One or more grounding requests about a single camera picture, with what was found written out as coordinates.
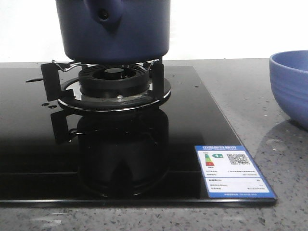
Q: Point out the blue energy label sticker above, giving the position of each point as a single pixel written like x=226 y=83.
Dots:
x=230 y=172

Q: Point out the blue saucepan with handle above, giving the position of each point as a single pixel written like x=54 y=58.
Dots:
x=114 y=31

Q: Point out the black glass gas stove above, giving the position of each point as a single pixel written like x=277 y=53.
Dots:
x=152 y=157

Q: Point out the right gas burner with support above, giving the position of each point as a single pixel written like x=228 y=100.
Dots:
x=106 y=87

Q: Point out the light blue plastic bowl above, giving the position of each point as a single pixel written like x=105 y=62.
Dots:
x=289 y=83

